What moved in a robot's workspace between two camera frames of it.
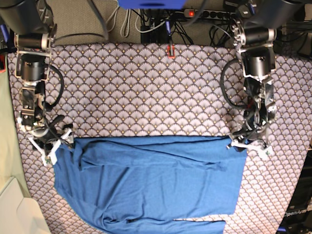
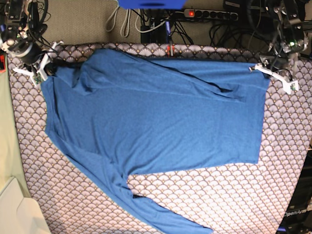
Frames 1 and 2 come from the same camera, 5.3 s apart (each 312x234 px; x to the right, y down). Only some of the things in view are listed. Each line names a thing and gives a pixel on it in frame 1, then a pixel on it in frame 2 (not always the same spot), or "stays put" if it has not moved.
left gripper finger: x=240 y=149 to x=266 y=76
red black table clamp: x=170 y=47 stays put
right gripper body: x=254 y=121 to x=276 y=59
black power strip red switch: x=209 y=14 stays put
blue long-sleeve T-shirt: x=140 y=185 to x=127 y=115
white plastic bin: x=20 y=215 stays put
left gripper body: x=45 y=132 to x=29 y=52
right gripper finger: x=69 y=142 to x=50 y=68
